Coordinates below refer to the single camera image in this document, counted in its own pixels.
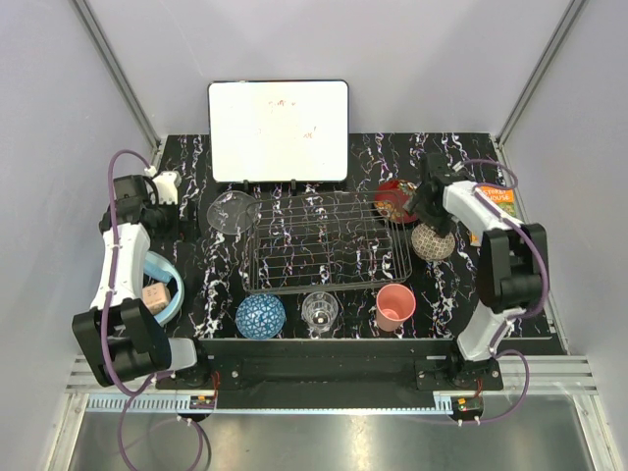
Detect brown patterned bowl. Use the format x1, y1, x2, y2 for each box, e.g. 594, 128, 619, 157
411, 224, 455, 262

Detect clear glass plate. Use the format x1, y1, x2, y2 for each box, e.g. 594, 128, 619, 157
207, 190, 261, 236

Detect blue triangle pattern bowl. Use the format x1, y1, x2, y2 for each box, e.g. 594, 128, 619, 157
235, 294, 287, 340

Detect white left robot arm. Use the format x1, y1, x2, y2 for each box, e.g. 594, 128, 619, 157
72, 172, 212, 389

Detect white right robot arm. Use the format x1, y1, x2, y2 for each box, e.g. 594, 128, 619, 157
403, 154, 550, 390

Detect red floral bowl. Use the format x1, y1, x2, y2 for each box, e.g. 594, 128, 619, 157
373, 180, 418, 225

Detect light blue headphones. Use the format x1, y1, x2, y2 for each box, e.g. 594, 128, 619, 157
143, 251, 184, 327

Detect orange treehouse book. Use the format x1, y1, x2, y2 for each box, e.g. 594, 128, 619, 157
469, 185, 518, 247

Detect pink plastic cup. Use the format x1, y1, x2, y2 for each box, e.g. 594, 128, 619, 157
376, 284, 416, 332

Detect pink cube block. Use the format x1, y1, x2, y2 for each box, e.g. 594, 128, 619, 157
142, 282, 171, 315

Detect clear drinking glass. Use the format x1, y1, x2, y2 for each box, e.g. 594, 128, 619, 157
301, 291, 340, 336

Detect white dry-erase board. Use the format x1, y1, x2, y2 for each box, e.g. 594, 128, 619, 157
207, 79, 349, 183

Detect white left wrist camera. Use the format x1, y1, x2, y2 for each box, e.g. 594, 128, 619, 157
144, 166, 182, 205

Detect metal wire dish rack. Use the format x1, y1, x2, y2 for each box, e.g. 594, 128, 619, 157
240, 191, 412, 295

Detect purple floor cable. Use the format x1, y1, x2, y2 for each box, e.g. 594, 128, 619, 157
119, 392, 212, 471

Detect grey cable duct rail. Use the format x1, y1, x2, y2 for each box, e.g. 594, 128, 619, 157
86, 391, 483, 415

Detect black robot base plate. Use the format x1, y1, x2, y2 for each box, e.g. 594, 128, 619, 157
158, 339, 503, 397

